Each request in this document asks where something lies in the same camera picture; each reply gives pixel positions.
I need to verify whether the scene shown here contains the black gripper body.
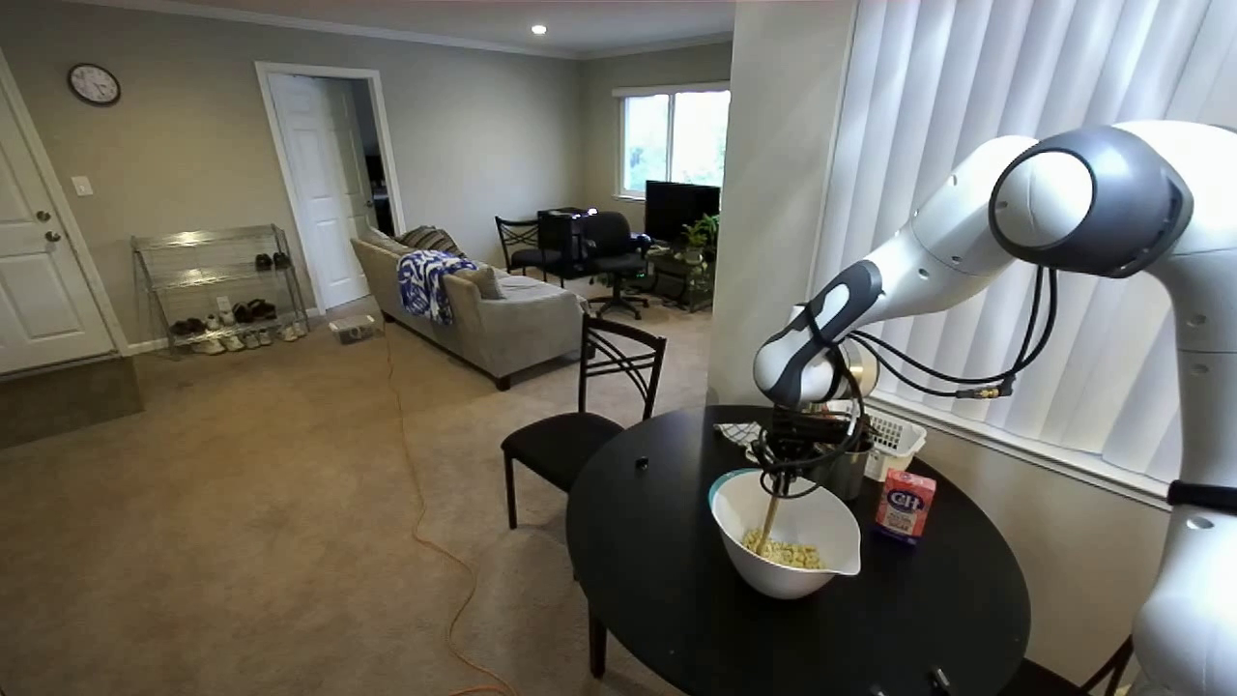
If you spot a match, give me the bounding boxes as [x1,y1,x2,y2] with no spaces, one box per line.
[752,407,857,497]

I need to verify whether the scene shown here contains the white mixing bowl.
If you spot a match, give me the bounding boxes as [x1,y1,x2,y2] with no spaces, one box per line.
[703,464,866,604]

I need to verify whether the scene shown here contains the metal utensil cup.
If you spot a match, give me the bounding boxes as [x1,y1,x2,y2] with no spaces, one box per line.
[824,441,877,503]

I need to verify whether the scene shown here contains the yellow macaroni pasta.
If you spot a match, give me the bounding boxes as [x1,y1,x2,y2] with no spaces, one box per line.
[738,532,832,576]

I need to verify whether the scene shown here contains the white plastic basket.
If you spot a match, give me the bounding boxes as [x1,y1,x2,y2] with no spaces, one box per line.
[857,412,932,488]

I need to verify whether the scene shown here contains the pink sugar carton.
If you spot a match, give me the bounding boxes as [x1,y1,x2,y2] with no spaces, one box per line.
[872,466,942,548]

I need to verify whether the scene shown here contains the green house plant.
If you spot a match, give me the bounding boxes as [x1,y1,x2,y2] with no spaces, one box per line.
[677,214,725,264]

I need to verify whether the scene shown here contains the white window sill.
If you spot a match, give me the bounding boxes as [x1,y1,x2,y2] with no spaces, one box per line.
[873,390,1180,512]

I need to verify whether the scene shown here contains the black office chair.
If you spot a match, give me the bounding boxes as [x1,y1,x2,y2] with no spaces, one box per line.
[579,210,659,320]

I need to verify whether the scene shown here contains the black flat television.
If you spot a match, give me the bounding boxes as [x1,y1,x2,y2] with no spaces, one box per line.
[642,178,725,249]

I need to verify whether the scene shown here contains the grey sofa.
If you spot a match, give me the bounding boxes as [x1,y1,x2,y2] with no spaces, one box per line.
[347,224,588,393]

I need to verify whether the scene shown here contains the black desk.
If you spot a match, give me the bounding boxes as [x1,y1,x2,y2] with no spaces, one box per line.
[533,205,596,282]

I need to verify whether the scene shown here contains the bright living room window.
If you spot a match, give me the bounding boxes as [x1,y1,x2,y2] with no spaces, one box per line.
[616,86,735,205]

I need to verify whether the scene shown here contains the black armchair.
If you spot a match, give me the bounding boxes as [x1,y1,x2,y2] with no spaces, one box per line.
[493,214,574,287]

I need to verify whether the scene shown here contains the white vertical blinds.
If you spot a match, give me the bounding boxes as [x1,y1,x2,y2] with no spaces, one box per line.
[808,0,1237,490]

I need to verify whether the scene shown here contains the blue white patterned blanket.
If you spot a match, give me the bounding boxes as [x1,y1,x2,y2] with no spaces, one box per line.
[395,249,476,323]

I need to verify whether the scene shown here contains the striped sofa pillow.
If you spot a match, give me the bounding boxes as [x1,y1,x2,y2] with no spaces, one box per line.
[399,224,466,258]

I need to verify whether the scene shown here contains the white interior door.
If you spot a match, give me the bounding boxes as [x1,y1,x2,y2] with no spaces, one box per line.
[266,69,370,314]

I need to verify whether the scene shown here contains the glass shoe shelf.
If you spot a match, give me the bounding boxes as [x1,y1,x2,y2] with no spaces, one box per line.
[129,220,315,358]

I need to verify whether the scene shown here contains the dark door mat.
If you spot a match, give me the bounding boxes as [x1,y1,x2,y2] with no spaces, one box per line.
[0,352,147,454]

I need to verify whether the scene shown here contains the white panelled front door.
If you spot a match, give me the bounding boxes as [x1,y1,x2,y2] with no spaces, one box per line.
[0,55,119,378]

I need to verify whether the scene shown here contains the thin orange floor cable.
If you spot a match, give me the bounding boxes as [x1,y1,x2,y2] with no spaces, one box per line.
[385,340,519,696]

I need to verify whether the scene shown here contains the round wall clock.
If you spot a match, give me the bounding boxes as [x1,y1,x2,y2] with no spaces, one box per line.
[61,57,129,112]

